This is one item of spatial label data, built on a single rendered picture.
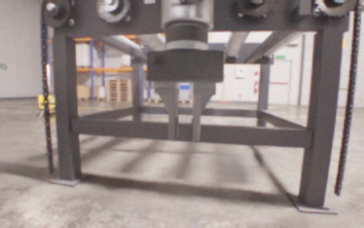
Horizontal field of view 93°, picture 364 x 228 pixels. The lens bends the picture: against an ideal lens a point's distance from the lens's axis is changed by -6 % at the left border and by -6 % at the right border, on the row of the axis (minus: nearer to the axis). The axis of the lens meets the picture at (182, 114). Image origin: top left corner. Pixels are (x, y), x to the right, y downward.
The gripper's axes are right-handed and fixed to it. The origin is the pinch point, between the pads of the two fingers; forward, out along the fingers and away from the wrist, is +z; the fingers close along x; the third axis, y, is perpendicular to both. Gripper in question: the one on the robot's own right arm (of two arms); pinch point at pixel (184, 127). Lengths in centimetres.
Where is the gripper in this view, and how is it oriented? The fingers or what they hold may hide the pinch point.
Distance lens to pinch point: 33.8
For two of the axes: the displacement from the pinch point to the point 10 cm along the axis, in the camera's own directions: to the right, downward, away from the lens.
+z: -0.2, 9.9, 1.2
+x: 9.8, 0.4, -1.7
